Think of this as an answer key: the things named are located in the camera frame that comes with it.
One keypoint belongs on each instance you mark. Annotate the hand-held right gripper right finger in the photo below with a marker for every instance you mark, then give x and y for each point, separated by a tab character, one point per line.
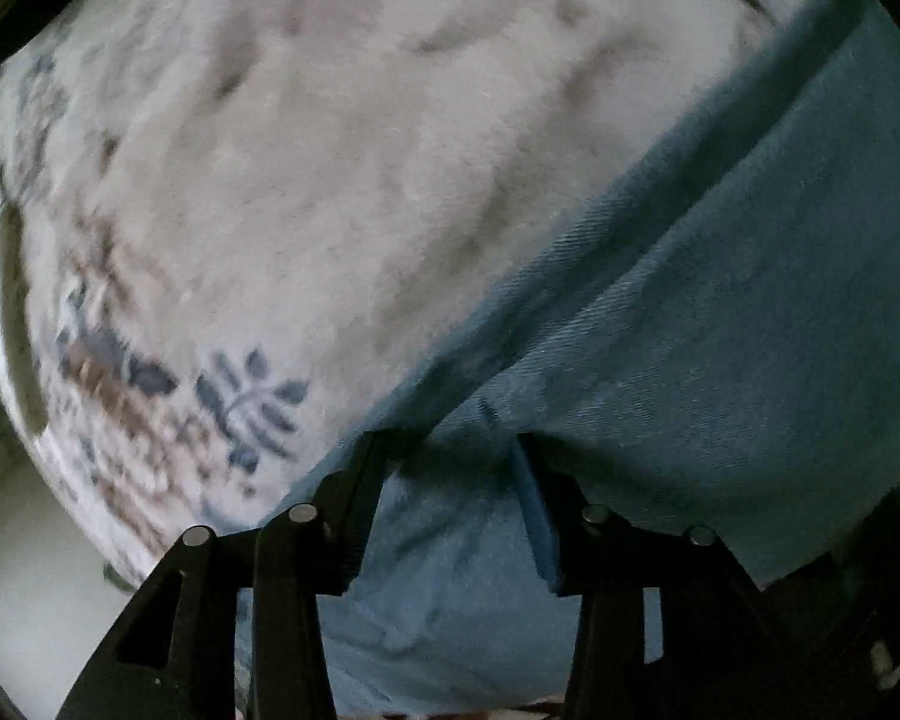
540	532

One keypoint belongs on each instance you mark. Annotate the white floral printed blanket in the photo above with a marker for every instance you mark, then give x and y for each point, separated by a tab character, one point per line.
307	165

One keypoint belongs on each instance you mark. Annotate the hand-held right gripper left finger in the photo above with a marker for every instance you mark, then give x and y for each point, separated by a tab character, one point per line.
354	517

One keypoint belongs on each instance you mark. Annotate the blue denim pants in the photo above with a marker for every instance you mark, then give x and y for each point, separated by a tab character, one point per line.
682	330

